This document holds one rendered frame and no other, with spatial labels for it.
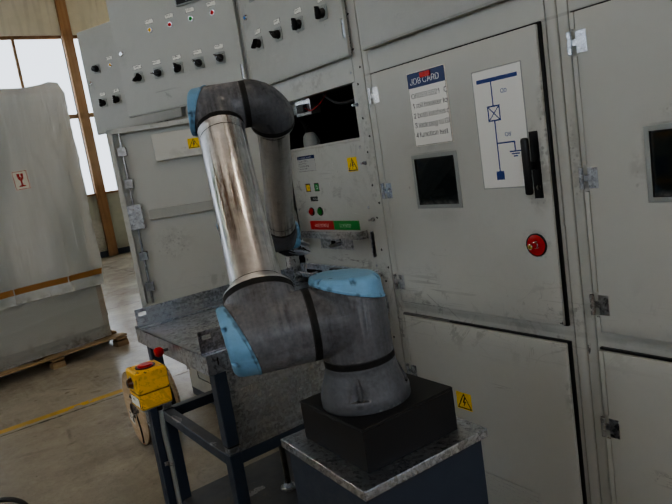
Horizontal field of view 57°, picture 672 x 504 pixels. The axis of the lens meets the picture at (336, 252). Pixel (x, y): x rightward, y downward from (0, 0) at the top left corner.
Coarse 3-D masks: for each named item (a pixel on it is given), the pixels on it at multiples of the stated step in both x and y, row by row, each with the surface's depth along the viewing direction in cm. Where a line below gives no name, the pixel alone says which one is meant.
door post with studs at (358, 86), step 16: (352, 0) 193; (352, 16) 194; (352, 32) 196; (352, 48) 198; (368, 112) 198; (368, 128) 200; (368, 144) 202; (368, 160) 203; (368, 176) 206; (368, 192) 208; (384, 240) 206; (384, 256) 207; (384, 272) 209; (384, 288) 212; (400, 352) 212
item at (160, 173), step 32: (128, 128) 245; (160, 128) 249; (128, 160) 249; (160, 160) 248; (192, 160) 253; (256, 160) 256; (128, 192) 251; (160, 192) 253; (192, 192) 254; (128, 224) 250; (160, 224) 254; (192, 224) 256; (160, 256) 256; (192, 256) 258; (160, 288) 258; (192, 288) 260
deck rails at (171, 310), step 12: (288, 276) 256; (216, 288) 237; (180, 300) 228; (192, 300) 231; (204, 300) 234; (216, 300) 237; (156, 312) 223; (168, 312) 226; (180, 312) 229; (192, 312) 230; (144, 324) 221; (156, 324) 220; (216, 336) 177; (204, 348) 175; (216, 348) 177
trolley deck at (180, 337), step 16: (176, 320) 223; (192, 320) 219; (208, 320) 216; (144, 336) 215; (160, 336) 204; (176, 336) 201; (192, 336) 198; (208, 336) 194; (176, 352) 192; (192, 352) 180; (224, 352) 175; (208, 368) 173; (224, 368) 176
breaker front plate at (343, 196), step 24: (336, 144) 222; (360, 144) 211; (336, 168) 225; (360, 168) 214; (312, 192) 241; (336, 192) 229; (360, 192) 217; (312, 216) 245; (336, 216) 232; (360, 216) 220; (312, 240) 249; (336, 240) 235; (360, 240) 223; (336, 264) 239; (360, 264) 226
